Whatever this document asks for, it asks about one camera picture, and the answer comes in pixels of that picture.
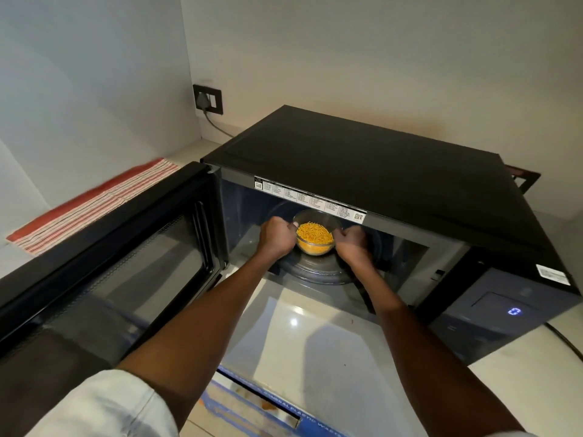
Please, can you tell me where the light denim sleeve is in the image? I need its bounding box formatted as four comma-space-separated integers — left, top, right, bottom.
26, 369, 167, 437

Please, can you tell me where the blue cardboard box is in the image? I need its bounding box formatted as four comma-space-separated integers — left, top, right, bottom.
200, 366, 353, 437

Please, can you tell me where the glass bowl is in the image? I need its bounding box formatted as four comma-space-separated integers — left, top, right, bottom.
291, 209, 343, 257

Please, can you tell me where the person's left forearm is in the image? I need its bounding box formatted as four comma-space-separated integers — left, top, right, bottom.
116, 248, 292, 430

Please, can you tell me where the person's right forearm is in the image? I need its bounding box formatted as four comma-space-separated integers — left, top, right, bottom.
343, 259, 524, 437

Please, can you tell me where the glass microwave turntable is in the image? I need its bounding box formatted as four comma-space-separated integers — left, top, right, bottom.
269, 232, 383, 286

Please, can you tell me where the person's left hand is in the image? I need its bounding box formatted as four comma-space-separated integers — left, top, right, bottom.
259, 217, 300, 263

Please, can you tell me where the black cable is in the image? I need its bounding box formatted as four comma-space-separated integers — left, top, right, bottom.
545, 322, 583, 357

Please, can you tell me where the black microwave door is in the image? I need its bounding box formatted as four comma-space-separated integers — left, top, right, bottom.
0, 161, 227, 360

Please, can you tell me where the grey power cable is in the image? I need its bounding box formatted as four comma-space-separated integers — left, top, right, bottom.
203, 109, 237, 138

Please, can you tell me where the person's right hand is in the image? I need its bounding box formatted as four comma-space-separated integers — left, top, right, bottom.
331, 226, 369, 269

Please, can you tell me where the red striped cloth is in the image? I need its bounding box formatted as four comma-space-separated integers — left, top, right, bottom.
5, 158, 180, 256

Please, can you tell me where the black wall socket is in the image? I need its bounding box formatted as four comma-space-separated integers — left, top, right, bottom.
193, 84, 224, 115

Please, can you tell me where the yellow fried noodle snack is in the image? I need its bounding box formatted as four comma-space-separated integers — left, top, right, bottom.
296, 222, 335, 246

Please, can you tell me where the black microwave oven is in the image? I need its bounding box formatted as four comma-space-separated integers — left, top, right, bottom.
200, 104, 583, 367

